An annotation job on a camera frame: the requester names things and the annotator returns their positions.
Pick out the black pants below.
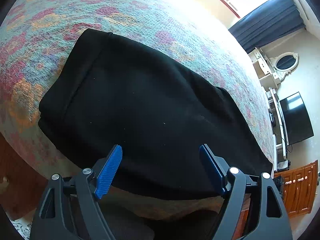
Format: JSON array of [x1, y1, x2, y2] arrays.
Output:
[[39, 29, 272, 200]]

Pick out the wooden drawer cabinet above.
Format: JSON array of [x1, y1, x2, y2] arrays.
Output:
[[274, 160, 318, 218]]

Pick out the white tv stand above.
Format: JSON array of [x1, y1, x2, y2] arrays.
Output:
[[266, 87, 291, 173]]

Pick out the black flat television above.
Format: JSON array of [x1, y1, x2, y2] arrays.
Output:
[[280, 92, 314, 145]]

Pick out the white vanity dresser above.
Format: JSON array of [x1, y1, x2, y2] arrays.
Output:
[[248, 47, 280, 91]]

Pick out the oval white-framed mirror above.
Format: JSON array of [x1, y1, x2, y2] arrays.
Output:
[[269, 52, 299, 82]]

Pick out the dark blue curtain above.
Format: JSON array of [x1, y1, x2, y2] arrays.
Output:
[[229, 0, 305, 53]]

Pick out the floral bedspread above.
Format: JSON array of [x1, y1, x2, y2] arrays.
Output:
[[1, 0, 274, 178]]

